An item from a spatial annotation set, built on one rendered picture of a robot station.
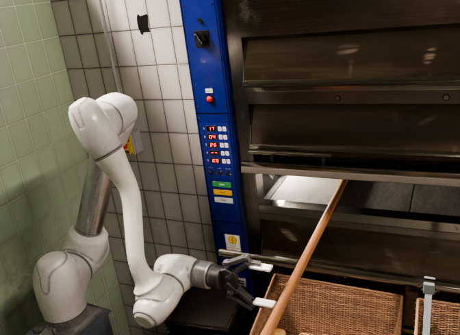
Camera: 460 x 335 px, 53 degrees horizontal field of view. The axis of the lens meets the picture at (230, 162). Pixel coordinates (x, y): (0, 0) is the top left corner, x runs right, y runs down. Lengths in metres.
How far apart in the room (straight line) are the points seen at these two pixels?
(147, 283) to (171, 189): 0.81
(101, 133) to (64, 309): 0.66
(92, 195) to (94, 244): 0.20
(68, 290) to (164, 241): 0.77
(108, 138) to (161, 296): 0.51
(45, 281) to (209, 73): 0.97
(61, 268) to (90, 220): 0.20
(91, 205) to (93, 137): 0.38
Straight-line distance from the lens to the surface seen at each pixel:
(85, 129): 1.45
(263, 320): 2.09
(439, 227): 1.91
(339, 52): 1.73
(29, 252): 2.24
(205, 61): 1.87
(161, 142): 2.13
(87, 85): 2.28
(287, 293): 1.46
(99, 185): 1.71
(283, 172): 1.75
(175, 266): 1.57
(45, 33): 2.27
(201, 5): 1.84
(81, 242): 1.83
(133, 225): 1.48
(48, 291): 1.74
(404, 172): 1.66
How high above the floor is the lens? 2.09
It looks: 21 degrees down
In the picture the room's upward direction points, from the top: 7 degrees counter-clockwise
